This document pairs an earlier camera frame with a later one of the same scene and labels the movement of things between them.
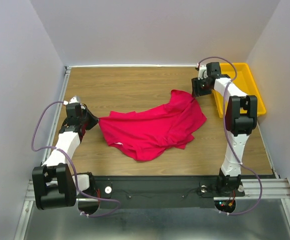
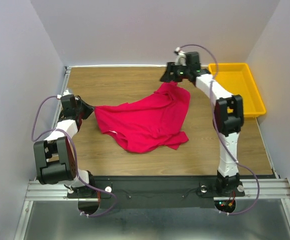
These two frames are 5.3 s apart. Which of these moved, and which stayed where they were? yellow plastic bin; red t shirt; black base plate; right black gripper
Moved: red t shirt; right black gripper
Stayed: yellow plastic bin; black base plate
